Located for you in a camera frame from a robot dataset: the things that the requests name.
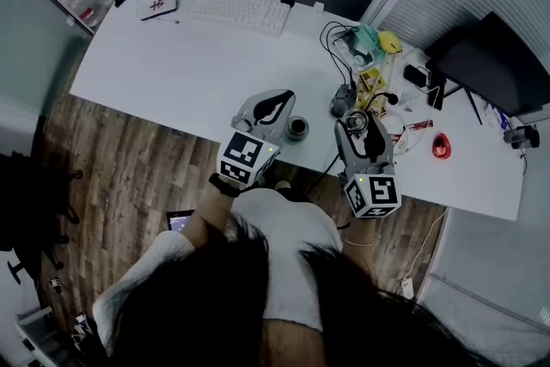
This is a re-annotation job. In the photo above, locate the black desk cable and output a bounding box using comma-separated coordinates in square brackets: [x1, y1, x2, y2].
[319, 21, 361, 101]

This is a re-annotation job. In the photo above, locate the person in white shirt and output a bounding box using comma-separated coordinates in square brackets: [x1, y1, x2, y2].
[92, 187, 345, 358]

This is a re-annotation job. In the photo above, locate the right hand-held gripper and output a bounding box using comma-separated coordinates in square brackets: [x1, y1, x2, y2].
[333, 111, 403, 220]

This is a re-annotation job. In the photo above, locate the clear plastic bag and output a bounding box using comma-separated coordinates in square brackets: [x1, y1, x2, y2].
[334, 24, 387, 70]

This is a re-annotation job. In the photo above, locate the white coiled cable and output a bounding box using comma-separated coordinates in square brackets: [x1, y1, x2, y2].
[386, 111, 433, 156]

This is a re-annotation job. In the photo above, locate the white blue box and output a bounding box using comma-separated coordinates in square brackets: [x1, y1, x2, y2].
[484, 101, 511, 131]

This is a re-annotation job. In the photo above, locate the yellow snack packet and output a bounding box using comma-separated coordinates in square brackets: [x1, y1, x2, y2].
[356, 67, 388, 118]

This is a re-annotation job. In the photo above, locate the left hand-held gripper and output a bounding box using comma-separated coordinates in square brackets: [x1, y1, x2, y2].
[217, 89, 297, 189]

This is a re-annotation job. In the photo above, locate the person's right forearm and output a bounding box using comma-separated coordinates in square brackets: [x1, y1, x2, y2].
[342, 213, 382, 272]

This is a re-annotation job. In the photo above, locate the gray computer mouse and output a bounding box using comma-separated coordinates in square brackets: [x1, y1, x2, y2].
[330, 83, 358, 119]

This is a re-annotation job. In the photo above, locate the tablet with lit screen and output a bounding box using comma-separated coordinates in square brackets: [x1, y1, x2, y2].
[166, 209, 197, 233]

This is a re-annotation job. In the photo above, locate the person's left forearm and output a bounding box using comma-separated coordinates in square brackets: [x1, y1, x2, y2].
[179, 183, 241, 251]

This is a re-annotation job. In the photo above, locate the silver metal bottle cap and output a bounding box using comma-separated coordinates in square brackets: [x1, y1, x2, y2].
[343, 108, 370, 135]

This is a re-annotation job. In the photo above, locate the red round object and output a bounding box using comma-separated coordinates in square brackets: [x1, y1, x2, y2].
[431, 132, 453, 161]

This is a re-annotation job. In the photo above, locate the black office chair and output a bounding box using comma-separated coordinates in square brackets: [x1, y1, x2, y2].
[0, 150, 85, 285]

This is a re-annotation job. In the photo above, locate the white keyboard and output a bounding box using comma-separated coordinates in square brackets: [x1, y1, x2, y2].
[187, 0, 292, 36]

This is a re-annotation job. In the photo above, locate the black wristband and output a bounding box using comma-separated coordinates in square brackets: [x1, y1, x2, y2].
[208, 172, 241, 199]

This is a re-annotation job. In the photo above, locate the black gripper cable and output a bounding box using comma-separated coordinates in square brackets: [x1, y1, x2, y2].
[307, 153, 343, 197]

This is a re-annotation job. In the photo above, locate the person's leg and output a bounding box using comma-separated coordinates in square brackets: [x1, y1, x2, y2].
[260, 318, 324, 367]

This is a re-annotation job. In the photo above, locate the yellow plush toy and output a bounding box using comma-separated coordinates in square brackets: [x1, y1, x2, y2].
[377, 29, 404, 56]

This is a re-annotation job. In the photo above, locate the black small microphone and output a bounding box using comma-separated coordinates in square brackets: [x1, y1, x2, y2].
[369, 92, 400, 113]

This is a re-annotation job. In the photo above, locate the green metal bottle body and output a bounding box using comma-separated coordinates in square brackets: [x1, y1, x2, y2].
[284, 114, 310, 143]

